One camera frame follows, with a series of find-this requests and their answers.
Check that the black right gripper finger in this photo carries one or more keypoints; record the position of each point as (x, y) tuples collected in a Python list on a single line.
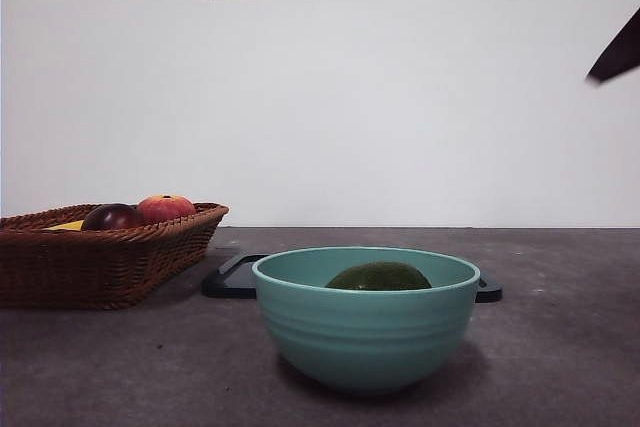
[(620, 52)]

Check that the dark green avocado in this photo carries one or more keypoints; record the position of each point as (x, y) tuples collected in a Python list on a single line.
[(380, 277)]

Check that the teal ceramic bowl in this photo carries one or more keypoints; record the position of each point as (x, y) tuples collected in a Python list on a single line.
[(365, 337)]

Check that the red orange peach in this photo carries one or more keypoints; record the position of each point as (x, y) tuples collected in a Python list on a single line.
[(170, 207)]

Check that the black rectangular tray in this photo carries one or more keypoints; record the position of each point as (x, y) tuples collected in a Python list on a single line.
[(227, 282)]

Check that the dark purple plum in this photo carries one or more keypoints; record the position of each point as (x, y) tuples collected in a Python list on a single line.
[(112, 218)]

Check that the brown woven wicker basket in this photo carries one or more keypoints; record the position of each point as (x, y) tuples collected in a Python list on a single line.
[(100, 267)]

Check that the yellow item in basket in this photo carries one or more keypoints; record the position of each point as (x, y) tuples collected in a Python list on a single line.
[(67, 226)]

